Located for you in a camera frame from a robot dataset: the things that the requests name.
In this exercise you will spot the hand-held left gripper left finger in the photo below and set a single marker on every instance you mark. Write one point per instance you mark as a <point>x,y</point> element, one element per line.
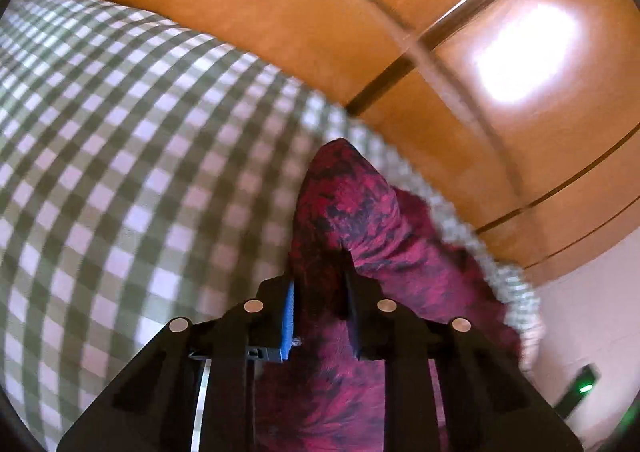
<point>288,317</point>

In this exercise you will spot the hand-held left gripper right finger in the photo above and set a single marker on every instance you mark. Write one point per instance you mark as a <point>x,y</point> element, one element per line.
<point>352,304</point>

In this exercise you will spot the dark red patterned pants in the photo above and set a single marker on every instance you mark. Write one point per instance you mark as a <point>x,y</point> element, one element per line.
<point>350,212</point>

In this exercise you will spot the green checked bed sheet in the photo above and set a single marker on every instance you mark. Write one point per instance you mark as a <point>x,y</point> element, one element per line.
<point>125,172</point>

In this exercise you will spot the wooden wardrobe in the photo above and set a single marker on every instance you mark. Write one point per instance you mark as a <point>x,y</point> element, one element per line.
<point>400,32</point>

